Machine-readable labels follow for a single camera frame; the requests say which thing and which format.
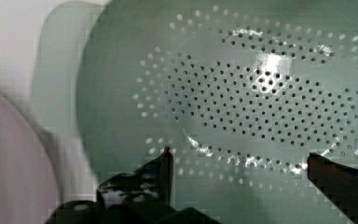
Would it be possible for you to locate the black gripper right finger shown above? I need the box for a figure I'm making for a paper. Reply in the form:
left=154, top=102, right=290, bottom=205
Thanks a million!
left=307, top=153, right=358, bottom=224

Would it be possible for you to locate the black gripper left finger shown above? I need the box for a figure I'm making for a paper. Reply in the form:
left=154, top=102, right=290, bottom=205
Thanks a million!
left=46, top=147, right=220, bottom=224

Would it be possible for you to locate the green plastic strainer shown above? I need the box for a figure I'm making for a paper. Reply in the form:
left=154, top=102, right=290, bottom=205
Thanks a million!
left=32, top=0, right=358, bottom=224

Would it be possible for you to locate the clear round plate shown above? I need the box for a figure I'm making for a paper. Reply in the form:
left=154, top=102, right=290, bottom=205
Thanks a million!
left=0, top=94, right=60, bottom=224

